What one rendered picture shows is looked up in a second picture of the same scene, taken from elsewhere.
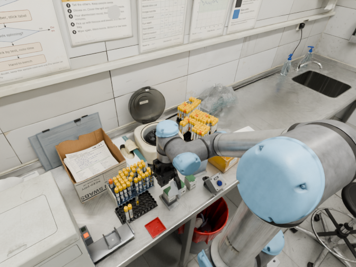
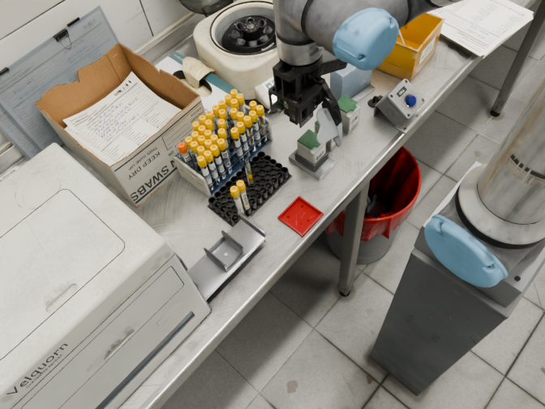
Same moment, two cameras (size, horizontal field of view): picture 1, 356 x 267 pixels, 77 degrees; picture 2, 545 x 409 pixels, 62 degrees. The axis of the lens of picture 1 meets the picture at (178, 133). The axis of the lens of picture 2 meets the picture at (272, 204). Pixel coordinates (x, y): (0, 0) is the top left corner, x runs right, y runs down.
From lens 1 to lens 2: 0.17 m
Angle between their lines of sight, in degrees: 17
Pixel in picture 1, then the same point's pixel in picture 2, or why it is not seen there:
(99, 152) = (134, 100)
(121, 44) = not seen: outside the picture
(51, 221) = (104, 232)
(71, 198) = not seen: hidden behind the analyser
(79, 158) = (95, 120)
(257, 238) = not seen: outside the picture
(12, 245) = (47, 290)
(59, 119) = (19, 40)
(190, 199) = (356, 150)
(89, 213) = (158, 222)
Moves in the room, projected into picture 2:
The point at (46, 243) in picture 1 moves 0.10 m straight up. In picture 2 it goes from (114, 273) to (79, 237)
